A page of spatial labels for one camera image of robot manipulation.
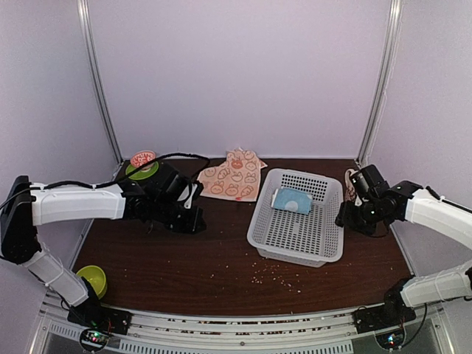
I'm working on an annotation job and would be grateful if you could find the green saucer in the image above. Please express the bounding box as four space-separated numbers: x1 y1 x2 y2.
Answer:
125 162 159 181

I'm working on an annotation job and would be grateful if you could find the right aluminium frame post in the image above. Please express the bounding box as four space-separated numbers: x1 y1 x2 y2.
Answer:
356 0 403 167

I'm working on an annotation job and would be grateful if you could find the aluminium frame post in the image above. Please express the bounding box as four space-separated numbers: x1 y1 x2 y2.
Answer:
356 0 403 167
77 0 124 164

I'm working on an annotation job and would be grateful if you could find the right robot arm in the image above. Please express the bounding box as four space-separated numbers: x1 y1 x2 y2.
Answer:
336 164 471 326

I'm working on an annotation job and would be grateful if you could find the beige patterned mug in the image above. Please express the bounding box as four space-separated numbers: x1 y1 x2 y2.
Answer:
344 169 361 206

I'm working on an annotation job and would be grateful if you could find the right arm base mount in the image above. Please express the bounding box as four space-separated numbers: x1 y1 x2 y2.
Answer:
353 305 417 334

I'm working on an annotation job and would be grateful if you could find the left black cable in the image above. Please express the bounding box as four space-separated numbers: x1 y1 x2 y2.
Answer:
0 151 212 215

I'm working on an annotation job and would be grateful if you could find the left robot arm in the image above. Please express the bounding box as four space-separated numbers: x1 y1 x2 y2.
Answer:
1 163 206 327

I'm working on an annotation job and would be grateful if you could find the beige bunny print towel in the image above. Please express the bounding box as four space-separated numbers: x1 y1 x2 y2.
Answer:
198 147 267 202

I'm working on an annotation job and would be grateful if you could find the blue polka dot towel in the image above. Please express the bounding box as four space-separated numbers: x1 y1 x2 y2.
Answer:
271 187 313 215

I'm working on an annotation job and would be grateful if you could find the front aluminium rail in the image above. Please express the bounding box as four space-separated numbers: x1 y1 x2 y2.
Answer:
36 311 447 354

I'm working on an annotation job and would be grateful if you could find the left aluminium frame post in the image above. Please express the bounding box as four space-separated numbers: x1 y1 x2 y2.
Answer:
77 0 124 164

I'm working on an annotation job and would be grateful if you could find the red patterned small bowl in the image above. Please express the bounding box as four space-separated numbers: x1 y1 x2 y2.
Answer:
130 150 156 168

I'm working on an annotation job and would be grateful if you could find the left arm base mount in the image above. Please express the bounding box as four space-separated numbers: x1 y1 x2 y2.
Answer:
67 308 132 335

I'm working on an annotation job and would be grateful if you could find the white plastic basket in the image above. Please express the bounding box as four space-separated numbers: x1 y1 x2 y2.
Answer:
246 168 344 268

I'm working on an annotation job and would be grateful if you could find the lime green bowl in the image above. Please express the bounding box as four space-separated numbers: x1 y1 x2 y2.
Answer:
77 265 108 299

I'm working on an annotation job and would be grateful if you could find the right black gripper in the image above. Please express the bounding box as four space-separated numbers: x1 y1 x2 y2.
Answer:
335 199 383 235

